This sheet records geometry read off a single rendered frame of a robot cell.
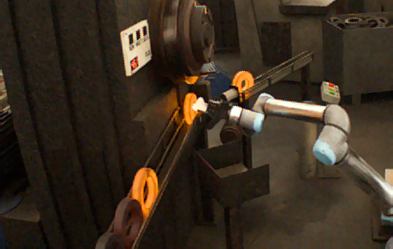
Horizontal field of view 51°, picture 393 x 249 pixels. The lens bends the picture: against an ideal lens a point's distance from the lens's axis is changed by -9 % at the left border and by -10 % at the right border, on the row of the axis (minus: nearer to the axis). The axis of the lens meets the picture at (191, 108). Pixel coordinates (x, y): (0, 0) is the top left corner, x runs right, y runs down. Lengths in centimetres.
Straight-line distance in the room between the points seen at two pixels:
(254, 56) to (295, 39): 53
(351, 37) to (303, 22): 80
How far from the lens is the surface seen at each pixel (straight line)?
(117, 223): 149
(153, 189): 175
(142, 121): 185
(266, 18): 485
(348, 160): 197
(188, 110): 222
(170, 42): 198
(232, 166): 197
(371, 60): 425
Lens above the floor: 153
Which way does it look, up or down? 20 degrees down
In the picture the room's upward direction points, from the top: 6 degrees counter-clockwise
